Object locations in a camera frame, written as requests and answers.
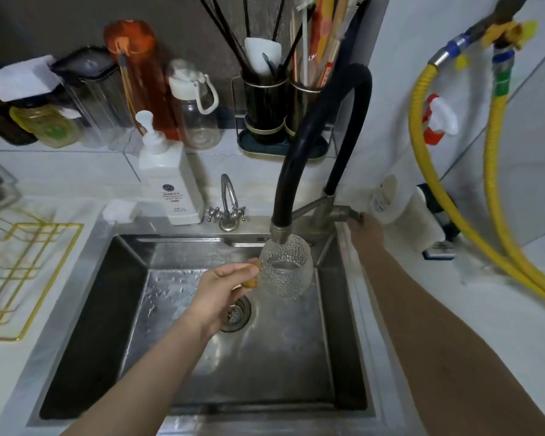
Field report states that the white tube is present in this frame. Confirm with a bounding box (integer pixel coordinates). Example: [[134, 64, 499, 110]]
[[369, 174, 400, 217]]

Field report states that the person's right hand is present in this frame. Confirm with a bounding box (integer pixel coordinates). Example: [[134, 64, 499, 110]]
[[347, 212, 386, 258]]

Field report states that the textured glass cup amber handle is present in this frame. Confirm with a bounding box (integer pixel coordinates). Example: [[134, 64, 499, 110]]
[[242, 235, 315, 299]]

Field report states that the white pump soap bottle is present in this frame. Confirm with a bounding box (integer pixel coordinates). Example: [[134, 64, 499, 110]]
[[135, 111, 204, 226]]

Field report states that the yellow gas hose green band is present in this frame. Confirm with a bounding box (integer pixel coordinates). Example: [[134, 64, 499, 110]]
[[483, 45, 545, 296]]

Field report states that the clear bottle white lid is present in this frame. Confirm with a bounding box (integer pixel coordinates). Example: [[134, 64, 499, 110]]
[[165, 59, 222, 150]]

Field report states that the orange water bottle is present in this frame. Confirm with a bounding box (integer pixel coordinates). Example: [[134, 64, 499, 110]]
[[103, 19, 180, 142]]

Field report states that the person's left forearm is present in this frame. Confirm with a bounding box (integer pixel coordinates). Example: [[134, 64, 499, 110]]
[[61, 312, 215, 436]]

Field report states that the metal sink drain strainer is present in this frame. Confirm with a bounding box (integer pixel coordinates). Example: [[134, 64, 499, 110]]
[[220, 298, 252, 333]]

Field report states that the bundle of wooden chopsticks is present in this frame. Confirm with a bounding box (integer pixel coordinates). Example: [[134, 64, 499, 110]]
[[291, 0, 369, 89]]

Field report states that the black blue holder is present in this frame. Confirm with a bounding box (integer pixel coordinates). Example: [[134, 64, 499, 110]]
[[415, 183, 462, 262]]

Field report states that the clear container black lid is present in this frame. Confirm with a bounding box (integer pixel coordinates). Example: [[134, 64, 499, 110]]
[[50, 46, 135, 148]]

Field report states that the small chrome tap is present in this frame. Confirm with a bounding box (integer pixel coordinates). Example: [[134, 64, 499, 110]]
[[206, 173, 249, 232]]

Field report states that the stainless steel sink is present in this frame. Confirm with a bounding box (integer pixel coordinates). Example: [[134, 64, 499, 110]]
[[27, 221, 378, 428]]

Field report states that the yellow handle gas valve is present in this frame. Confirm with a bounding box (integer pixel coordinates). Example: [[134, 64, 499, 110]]
[[429, 19, 539, 72]]

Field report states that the person's left hand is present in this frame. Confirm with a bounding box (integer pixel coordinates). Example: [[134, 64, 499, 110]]
[[184, 262, 262, 342]]

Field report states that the person's right forearm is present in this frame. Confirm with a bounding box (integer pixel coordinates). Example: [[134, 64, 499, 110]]
[[360, 243, 545, 436]]

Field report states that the dark glass bottle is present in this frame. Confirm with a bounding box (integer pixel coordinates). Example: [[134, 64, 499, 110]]
[[0, 84, 38, 146]]

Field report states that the black gold utensil holder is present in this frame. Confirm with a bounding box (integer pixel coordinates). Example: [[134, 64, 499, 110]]
[[231, 75, 336, 160]]

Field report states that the long yellow gas hose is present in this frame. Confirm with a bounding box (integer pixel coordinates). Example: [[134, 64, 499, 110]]
[[408, 62, 545, 312]]

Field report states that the white spoon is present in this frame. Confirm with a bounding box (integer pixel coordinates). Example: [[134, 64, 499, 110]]
[[244, 37, 283, 78]]

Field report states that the yellow oil bottle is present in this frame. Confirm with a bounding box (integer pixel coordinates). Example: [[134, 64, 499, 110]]
[[9, 104, 81, 148]]

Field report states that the white red wall hook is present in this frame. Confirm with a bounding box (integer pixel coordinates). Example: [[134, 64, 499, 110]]
[[421, 93, 460, 146]]

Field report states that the black hose steel faucet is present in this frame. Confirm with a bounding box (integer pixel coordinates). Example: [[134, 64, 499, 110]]
[[269, 62, 374, 269]]

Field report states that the gold wire rack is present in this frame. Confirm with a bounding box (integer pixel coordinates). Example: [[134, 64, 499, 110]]
[[0, 208, 84, 342]]

